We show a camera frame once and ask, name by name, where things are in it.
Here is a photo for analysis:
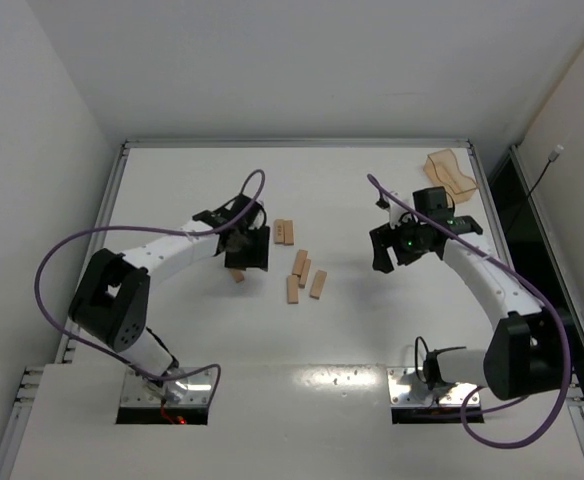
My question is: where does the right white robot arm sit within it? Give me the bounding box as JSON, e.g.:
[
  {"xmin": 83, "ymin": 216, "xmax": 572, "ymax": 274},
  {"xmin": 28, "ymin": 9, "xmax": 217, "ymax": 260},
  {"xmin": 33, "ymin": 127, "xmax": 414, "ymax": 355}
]
[{"xmin": 369, "ymin": 187, "xmax": 570, "ymax": 400}]

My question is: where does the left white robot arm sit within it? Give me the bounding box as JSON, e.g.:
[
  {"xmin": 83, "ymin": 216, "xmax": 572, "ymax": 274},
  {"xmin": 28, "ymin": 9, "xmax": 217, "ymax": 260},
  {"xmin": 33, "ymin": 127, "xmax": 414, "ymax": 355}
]
[{"xmin": 69, "ymin": 194, "xmax": 270, "ymax": 389}]

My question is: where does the black cable white plug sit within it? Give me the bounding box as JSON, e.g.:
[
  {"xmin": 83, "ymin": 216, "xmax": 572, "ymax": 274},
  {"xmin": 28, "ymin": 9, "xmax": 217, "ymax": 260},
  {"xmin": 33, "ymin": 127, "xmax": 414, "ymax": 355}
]
[{"xmin": 513, "ymin": 144, "xmax": 564, "ymax": 221}]

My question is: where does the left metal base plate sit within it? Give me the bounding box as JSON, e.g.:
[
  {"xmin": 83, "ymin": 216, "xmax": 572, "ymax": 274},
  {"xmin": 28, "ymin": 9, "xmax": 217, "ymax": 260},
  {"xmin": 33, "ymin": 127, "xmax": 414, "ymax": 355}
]
[{"xmin": 120, "ymin": 369, "xmax": 216, "ymax": 408}]

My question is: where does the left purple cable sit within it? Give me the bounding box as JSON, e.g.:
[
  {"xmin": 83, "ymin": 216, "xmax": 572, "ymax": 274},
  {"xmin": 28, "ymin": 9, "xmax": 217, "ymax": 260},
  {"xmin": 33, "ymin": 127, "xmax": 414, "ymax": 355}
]
[{"xmin": 34, "ymin": 168, "xmax": 267, "ymax": 406}]

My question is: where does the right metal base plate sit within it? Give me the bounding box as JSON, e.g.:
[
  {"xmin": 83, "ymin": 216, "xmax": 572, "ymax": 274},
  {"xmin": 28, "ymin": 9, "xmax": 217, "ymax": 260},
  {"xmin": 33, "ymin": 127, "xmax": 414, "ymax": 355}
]
[{"xmin": 386, "ymin": 367, "xmax": 476, "ymax": 409}]

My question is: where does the engraved wood block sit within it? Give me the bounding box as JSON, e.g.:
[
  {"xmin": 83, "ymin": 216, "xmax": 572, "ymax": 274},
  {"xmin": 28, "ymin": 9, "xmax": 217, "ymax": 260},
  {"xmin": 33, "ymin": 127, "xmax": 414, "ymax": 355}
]
[{"xmin": 273, "ymin": 219, "xmax": 285, "ymax": 245}]

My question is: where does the translucent orange plastic container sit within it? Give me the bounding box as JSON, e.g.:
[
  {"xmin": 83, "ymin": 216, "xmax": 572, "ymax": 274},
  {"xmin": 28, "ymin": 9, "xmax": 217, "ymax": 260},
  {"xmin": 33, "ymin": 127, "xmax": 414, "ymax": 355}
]
[{"xmin": 423, "ymin": 149, "xmax": 478, "ymax": 203}]

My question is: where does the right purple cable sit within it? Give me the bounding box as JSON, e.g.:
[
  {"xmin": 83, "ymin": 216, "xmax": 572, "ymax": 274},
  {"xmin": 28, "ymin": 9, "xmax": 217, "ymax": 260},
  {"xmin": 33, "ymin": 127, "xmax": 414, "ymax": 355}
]
[{"xmin": 366, "ymin": 173, "xmax": 572, "ymax": 448}]

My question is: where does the metal base plate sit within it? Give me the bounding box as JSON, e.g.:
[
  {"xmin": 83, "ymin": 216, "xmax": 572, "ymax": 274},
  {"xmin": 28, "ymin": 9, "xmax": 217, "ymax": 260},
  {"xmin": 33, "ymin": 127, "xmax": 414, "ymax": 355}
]
[
  {"xmin": 120, "ymin": 369, "xmax": 216, "ymax": 408},
  {"xmin": 386, "ymin": 367, "xmax": 476, "ymax": 409}
]

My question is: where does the plain wood block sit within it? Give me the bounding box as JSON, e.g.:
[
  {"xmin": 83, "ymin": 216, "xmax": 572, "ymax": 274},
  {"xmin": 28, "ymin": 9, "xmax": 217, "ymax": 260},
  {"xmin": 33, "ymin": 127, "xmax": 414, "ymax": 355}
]
[{"xmin": 230, "ymin": 270, "xmax": 245, "ymax": 283}]

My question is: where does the purple cable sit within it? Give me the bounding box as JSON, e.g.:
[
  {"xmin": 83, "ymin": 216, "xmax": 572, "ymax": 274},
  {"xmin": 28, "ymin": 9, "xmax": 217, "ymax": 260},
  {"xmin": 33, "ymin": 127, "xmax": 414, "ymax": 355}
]
[
  {"xmin": 34, "ymin": 168, "xmax": 267, "ymax": 406},
  {"xmin": 366, "ymin": 173, "xmax": 572, "ymax": 448}
]

